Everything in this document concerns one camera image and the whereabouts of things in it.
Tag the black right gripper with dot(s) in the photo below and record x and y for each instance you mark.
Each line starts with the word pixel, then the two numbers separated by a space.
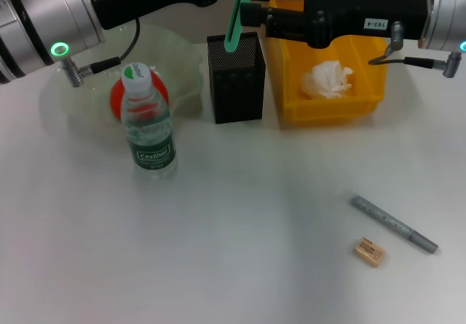
pixel 364 11

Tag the white paper ball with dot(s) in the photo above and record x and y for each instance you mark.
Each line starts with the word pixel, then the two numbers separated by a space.
pixel 324 82

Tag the clear green-label water bottle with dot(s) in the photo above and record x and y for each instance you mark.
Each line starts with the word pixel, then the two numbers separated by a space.
pixel 151 127

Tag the gray marker pen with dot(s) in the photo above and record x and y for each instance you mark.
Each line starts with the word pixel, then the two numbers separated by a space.
pixel 389 222

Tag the beige eraser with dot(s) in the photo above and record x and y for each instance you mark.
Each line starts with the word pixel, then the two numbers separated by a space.
pixel 369 252

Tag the black mesh pen holder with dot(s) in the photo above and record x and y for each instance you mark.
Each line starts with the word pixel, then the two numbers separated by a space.
pixel 236 87

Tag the translucent glass fruit plate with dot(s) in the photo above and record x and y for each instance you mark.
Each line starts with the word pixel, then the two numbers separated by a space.
pixel 87 94

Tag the yellow plastic bin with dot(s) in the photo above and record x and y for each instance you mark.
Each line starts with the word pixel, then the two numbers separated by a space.
pixel 364 94

